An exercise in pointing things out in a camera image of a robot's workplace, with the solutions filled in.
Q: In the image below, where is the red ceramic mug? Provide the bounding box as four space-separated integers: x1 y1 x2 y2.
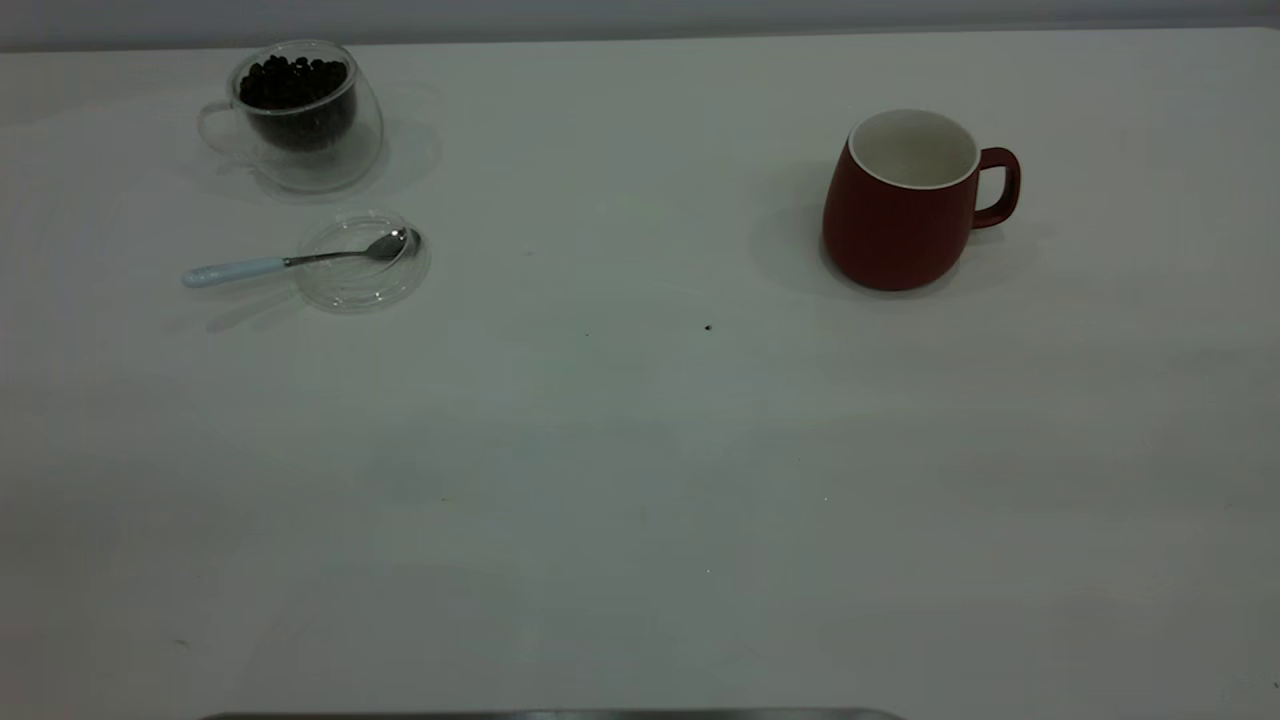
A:
822 108 1022 292

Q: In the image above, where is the metal spoon with white handle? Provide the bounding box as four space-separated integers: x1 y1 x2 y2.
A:
182 228 421 289

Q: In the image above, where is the clear round glass lid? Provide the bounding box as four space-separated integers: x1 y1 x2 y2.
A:
295 208 431 313

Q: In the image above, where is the coffee bean pile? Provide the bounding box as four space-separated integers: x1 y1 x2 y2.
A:
238 55 358 153

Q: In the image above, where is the clear double-wall glass cup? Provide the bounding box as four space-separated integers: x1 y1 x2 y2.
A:
197 38 384 194

